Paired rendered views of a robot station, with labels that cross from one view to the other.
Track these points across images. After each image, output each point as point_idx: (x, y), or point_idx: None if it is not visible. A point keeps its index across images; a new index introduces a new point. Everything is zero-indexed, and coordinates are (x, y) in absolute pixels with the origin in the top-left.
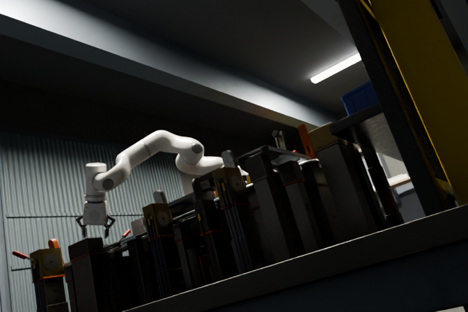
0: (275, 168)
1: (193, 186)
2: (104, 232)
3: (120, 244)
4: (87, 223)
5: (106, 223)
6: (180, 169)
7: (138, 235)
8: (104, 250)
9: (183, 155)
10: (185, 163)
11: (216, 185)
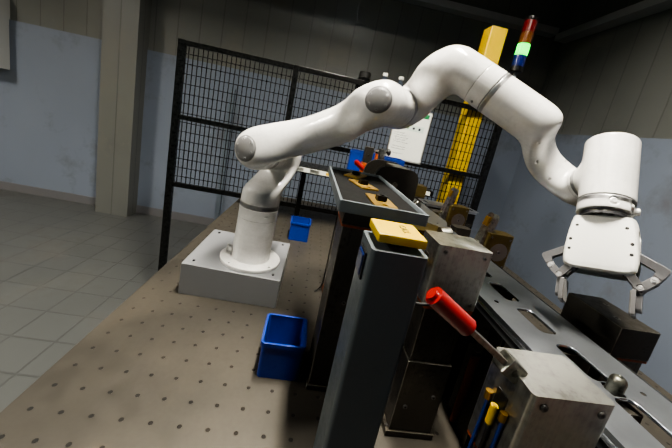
0: (436, 206)
1: (416, 185)
2: (567, 288)
3: (523, 302)
4: (622, 277)
5: (565, 267)
6: (393, 121)
7: (496, 272)
8: (561, 333)
9: (419, 120)
10: (404, 125)
11: (466, 218)
